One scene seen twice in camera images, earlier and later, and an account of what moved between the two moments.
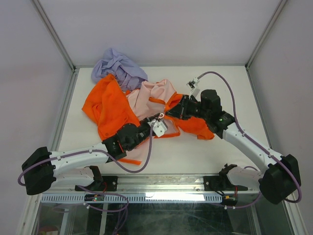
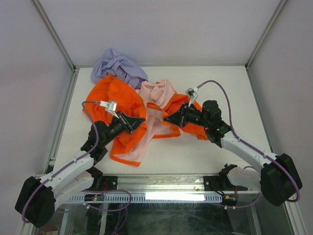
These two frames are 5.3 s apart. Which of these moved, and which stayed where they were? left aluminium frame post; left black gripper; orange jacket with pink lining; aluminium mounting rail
Moved: left black gripper
Stayed: left aluminium frame post; orange jacket with pink lining; aluminium mounting rail
